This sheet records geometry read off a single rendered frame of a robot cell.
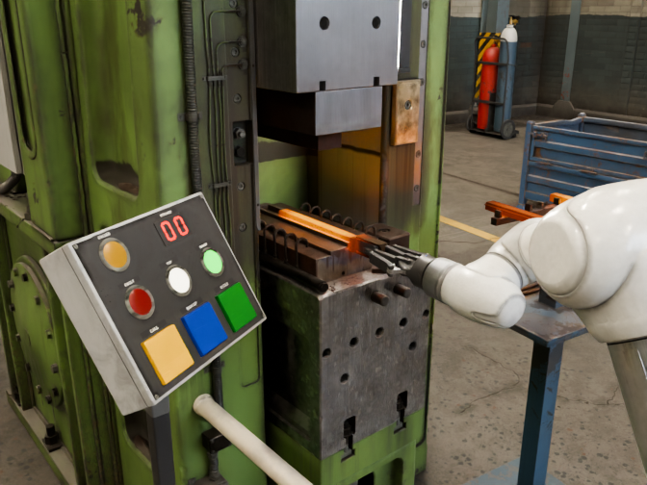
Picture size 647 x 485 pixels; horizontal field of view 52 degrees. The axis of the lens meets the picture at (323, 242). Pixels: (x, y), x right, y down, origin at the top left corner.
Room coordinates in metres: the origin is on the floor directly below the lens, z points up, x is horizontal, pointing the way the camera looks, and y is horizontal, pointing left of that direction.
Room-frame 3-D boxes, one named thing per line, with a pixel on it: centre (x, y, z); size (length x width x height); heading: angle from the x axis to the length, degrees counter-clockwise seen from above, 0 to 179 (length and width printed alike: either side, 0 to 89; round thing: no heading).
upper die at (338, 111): (1.68, 0.07, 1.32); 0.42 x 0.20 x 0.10; 39
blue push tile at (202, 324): (1.04, 0.21, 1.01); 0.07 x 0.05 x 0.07; 154
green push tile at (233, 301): (1.13, 0.17, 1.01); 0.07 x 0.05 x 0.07; 154
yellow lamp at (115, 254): (0.99, 0.33, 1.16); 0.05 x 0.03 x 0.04; 129
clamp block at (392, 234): (1.67, -0.16, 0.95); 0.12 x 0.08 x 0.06; 39
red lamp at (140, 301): (0.97, 0.29, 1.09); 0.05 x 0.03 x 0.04; 129
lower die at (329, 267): (1.68, 0.07, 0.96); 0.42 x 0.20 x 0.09; 39
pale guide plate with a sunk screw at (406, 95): (1.81, -0.22, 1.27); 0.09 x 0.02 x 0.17; 129
